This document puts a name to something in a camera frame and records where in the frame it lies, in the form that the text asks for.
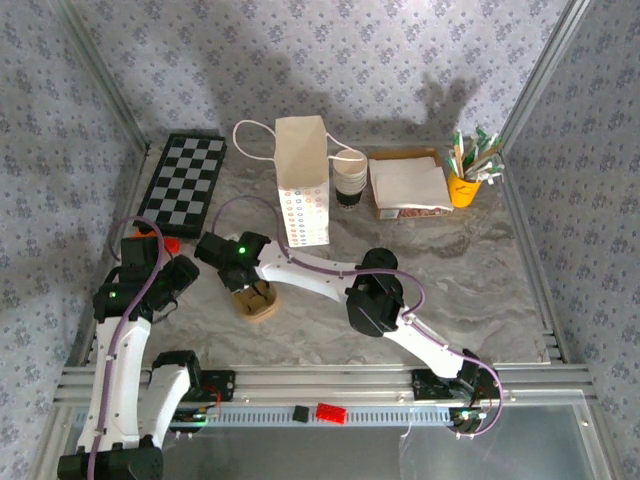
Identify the grey metal base plate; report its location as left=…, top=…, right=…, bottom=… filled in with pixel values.
left=64, top=405, right=609, bottom=480

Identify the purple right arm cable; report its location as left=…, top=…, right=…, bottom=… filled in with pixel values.
left=212, top=195, right=504, bottom=441

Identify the box of white napkins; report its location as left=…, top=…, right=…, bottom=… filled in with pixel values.
left=368, top=155, right=454, bottom=211

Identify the aluminium mounting rail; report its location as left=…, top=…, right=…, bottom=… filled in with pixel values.
left=54, top=363, right=599, bottom=407

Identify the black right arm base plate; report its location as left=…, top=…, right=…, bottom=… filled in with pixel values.
left=410, top=368, right=504, bottom=401

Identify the white paper takeout bag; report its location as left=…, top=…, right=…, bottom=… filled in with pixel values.
left=232, top=115, right=369, bottom=247

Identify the cardboard napkin box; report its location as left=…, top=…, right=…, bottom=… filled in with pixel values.
left=368, top=147, right=454, bottom=221

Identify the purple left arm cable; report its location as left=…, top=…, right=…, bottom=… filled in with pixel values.
left=88, top=215, right=201, bottom=480

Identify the red toy brick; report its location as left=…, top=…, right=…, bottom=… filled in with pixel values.
left=314, top=402, right=349, bottom=425

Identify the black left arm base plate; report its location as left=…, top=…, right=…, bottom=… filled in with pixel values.
left=189, top=368, right=237, bottom=404

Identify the yellow paper cup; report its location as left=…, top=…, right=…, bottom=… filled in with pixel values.
left=446, top=169, right=484, bottom=209

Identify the thin black left gripper cable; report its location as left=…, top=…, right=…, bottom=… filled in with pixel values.
left=149, top=298, right=180, bottom=324

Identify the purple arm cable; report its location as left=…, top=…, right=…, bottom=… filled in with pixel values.
left=88, top=215, right=201, bottom=480
left=212, top=195, right=504, bottom=441

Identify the black grey chessboard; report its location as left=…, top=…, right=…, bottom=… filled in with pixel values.
left=135, top=132, right=229, bottom=240

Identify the aluminium frame post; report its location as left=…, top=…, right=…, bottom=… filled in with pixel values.
left=49, top=0, right=152, bottom=154
left=499, top=0, right=601, bottom=149

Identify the grey slotted cable duct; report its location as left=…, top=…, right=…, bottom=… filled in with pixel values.
left=169, top=409, right=454, bottom=429

